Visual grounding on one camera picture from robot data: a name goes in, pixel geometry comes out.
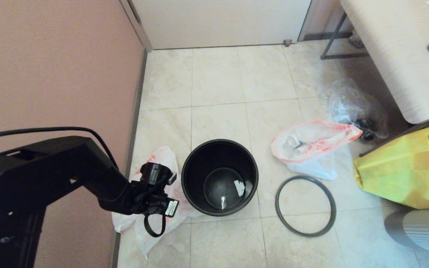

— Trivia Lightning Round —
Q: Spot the white red-printed plastic bag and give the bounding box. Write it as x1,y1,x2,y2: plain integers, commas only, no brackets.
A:
111,146,200,259

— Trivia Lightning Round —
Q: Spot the grey bin rim ring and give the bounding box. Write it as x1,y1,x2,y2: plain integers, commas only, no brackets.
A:
275,176,337,238

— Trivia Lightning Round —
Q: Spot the red-printed trash bag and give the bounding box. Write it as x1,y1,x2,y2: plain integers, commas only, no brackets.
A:
270,120,363,181

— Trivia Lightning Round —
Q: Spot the black trash bin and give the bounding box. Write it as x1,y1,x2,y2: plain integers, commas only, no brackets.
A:
181,139,259,217

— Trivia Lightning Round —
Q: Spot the clear crumpled plastic bag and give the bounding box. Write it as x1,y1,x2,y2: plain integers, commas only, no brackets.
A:
321,77,389,142

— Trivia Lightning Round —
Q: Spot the yellow fabric tote bag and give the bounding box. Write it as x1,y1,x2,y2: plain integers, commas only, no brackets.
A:
353,125,429,210

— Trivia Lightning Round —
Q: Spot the clear plastic bottle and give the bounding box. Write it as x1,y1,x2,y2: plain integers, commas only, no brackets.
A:
285,135,312,155

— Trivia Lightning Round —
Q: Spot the pink fabric partition panel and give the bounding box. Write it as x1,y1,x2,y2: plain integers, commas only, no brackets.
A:
0,0,148,268

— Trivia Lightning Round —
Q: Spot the white door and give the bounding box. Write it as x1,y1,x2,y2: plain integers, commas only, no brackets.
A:
121,0,314,51

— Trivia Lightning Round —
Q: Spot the small white grey object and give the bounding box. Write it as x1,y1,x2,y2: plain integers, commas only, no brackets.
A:
350,29,366,49

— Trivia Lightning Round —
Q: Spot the beige table with metal legs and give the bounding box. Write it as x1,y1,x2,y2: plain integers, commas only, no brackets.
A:
321,0,429,125

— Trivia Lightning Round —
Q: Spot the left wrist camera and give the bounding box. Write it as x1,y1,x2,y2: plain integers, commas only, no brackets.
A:
140,162,178,186

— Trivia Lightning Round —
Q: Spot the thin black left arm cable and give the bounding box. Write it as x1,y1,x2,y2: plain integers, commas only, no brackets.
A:
0,127,167,238

